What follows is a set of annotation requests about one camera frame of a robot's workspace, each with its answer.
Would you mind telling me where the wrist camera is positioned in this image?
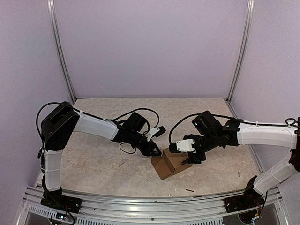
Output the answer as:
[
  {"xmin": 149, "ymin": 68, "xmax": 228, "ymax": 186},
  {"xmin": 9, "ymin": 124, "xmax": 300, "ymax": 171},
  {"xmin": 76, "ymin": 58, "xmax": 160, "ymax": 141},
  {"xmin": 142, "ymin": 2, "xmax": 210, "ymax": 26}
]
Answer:
[
  {"xmin": 145, "ymin": 126, "xmax": 166, "ymax": 142},
  {"xmin": 169, "ymin": 139, "xmax": 195, "ymax": 153}
]

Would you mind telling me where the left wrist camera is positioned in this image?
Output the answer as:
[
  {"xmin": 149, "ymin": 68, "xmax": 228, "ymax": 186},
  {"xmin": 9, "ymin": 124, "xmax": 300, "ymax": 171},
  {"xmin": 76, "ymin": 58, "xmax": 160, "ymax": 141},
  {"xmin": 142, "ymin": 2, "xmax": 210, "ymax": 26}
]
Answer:
[{"xmin": 145, "ymin": 126, "xmax": 166, "ymax": 142}]

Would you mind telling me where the front aluminium frame rail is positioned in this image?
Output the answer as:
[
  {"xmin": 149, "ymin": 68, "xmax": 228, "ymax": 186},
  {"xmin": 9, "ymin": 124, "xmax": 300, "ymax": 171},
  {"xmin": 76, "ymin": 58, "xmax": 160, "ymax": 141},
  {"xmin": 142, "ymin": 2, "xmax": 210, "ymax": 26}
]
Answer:
[{"xmin": 13, "ymin": 185, "xmax": 291, "ymax": 225}]

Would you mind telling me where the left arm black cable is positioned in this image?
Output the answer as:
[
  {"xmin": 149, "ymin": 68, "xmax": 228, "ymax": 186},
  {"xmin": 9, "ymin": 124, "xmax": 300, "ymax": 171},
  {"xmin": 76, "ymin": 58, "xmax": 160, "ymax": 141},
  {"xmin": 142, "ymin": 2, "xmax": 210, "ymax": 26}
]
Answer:
[{"xmin": 114, "ymin": 107, "xmax": 160, "ymax": 155}]

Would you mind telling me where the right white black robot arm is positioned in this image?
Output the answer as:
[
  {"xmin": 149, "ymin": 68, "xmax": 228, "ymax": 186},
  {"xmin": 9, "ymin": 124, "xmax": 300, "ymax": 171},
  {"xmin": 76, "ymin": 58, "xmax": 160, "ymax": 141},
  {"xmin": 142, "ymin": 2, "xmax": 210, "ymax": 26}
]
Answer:
[{"xmin": 175, "ymin": 111, "xmax": 300, "ymax": 212}]

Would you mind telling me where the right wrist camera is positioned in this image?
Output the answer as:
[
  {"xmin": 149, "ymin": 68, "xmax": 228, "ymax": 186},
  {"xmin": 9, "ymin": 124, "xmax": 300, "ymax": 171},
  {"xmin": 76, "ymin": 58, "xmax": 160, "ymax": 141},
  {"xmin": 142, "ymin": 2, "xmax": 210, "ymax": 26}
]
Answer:
[{"xmin": 169, "ymin": 139, "xmax": 195, "ymax": 153}]

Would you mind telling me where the left aluminium corner post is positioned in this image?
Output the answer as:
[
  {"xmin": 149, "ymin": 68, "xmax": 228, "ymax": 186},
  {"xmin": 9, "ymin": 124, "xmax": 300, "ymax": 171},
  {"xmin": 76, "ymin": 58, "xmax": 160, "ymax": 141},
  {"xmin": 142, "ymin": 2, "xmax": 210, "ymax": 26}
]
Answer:
[{"xmin": 46, "ymin": 0, "xmax": 77, "ymax": 104}]

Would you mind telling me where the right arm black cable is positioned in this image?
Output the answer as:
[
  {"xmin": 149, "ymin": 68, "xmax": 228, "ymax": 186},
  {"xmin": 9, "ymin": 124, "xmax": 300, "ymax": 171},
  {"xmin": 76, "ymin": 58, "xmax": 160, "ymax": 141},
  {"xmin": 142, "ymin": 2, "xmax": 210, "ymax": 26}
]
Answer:
[{"xmin": 168, "ymin": 113, "xmax": 242, "ymax": 147}]

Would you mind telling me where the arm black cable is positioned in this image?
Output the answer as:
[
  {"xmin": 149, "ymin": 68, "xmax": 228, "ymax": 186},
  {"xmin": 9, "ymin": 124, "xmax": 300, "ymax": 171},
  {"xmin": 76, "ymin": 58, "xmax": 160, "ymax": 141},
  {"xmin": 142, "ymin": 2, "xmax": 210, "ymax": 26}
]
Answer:
[
  {"xmin": 168, "ymin": 113, "xmax": 242, "ymax": 147},
  {"xmin": 114, "ymin": 107, "xmax": 160, "ymax": 155}
]

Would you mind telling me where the brown cardboard box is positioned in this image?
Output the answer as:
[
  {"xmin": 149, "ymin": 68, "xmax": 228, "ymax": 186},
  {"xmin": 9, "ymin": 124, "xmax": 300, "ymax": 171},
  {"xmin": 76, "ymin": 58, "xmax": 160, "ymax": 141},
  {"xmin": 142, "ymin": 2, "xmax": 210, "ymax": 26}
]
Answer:
[{"xmin": 151, "ymin": 148, "xmax": 192, "ymax": 180}]

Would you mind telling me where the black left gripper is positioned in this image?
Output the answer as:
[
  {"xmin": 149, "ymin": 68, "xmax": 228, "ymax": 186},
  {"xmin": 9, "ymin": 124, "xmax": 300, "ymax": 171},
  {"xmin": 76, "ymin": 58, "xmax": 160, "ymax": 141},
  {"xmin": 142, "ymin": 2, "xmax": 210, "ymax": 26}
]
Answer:
[{"xmin": 128, "ymin": 130, "xmax": 162, "ymax": 157}]

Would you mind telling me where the aluminium corner post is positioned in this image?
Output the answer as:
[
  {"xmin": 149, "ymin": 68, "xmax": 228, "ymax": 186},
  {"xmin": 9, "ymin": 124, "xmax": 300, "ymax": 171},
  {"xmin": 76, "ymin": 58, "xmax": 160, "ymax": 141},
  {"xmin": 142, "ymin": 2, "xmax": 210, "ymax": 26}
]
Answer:
[
  {"xmin": 46, "ymin": 0, "xmax": 77, "ymax": 104},
  {"xmin": 226, "ymin": 0, "xmax": 255, "ymax": 105}
]

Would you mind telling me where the right aluminium corner post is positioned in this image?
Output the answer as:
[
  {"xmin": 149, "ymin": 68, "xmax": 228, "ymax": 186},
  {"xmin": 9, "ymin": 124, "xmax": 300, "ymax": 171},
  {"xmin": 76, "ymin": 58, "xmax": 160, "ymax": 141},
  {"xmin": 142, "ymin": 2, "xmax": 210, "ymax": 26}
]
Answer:
[{"xmin": 226, "ymin": 0, "xmax": 255, "ymax": 105}]

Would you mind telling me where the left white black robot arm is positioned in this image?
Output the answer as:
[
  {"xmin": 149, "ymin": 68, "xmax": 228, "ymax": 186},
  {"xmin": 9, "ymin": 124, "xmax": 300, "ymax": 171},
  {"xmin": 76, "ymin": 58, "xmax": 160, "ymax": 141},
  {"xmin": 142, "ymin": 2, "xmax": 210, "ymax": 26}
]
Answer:
[{"xmin": 36, "ymin": 101, "xmax": 166, "ymax": 214}]

